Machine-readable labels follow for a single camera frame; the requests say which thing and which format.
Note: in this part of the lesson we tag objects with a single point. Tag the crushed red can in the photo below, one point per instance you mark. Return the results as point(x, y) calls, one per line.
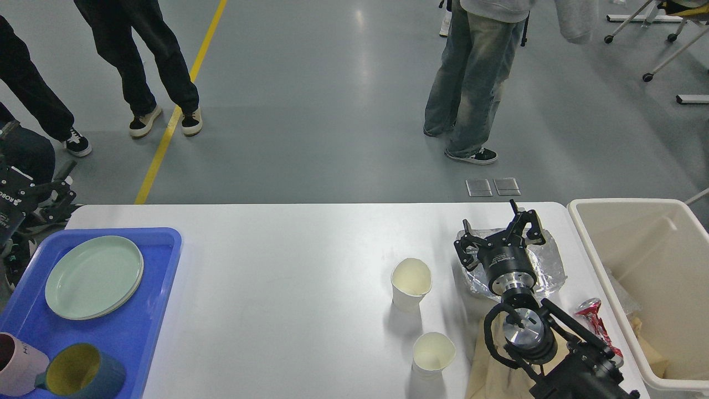
point(588, 310)

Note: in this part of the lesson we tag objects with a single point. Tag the person in dark trousers left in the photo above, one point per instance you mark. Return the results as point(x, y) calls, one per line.
point(24, 149)

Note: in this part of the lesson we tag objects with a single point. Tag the person with white sneakers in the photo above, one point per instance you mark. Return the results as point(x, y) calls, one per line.
point(445, 24)

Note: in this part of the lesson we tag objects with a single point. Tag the aluminium foil tray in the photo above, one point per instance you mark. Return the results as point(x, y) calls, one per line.
point(546, 262)

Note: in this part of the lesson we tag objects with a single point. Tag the white paper cup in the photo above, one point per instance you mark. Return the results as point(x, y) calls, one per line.
point(432, 352)
point(411, 281)

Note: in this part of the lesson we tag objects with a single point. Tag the person in black trousers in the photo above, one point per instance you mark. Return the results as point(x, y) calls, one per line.
point(112, 24)

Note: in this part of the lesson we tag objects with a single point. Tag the brown paper bag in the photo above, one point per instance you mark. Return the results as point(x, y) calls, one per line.
point(490, 379)

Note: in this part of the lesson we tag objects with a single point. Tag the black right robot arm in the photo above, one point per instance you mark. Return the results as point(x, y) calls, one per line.
point(587, 371)

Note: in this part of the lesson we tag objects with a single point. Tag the floor outlet plate left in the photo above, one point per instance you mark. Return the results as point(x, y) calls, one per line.
point(478, 187)

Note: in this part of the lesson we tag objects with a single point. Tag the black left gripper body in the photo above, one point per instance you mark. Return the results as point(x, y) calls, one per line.
point(13, 211)

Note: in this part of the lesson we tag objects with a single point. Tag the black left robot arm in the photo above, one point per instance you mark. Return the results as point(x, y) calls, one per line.
point(16, 254)

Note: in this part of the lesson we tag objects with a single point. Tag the pink plate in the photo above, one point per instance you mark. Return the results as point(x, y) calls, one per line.
point(120, 302)

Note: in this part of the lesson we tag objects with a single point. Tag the pink mug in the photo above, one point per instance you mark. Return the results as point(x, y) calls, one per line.
point(20, 364)

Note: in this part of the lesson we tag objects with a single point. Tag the floor outlet plate right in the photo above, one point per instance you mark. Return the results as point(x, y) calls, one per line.
point(507, 186)

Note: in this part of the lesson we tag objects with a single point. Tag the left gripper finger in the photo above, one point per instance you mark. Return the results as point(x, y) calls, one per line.
point(13, 181)
point(50, 203)

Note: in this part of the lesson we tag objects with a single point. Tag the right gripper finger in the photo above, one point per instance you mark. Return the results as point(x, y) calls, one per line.
point(524, 229)
point(468, 242)

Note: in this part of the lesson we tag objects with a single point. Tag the beige plastic bin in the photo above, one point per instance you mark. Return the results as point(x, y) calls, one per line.
point(650, 255)

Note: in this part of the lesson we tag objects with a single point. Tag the blue plastic tray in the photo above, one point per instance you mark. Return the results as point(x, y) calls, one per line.
point(130, 333)

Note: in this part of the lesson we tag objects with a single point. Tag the person in faded jeans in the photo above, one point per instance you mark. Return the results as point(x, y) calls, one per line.
point(477, 60)

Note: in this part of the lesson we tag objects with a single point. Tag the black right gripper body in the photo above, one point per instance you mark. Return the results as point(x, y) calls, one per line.
point(506, 268)

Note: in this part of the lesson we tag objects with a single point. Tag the green plate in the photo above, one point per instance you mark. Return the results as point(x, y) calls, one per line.
point(93, 276)

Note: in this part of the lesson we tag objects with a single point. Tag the black tripod leg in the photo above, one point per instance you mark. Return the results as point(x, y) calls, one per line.
point(524, 32)

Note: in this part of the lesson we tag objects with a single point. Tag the dark teal mug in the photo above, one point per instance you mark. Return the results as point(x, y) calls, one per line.
point(82, 370)

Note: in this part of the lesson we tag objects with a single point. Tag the white paper cup far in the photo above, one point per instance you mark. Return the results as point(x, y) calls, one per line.
point(411, 281)

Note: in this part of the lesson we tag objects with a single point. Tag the floor outlet plate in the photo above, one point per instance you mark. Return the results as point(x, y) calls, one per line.
point(507, 186)
point(478, 187)

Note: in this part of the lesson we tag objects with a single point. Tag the white paper cup near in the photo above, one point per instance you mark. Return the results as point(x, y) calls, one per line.
point(432, 352)

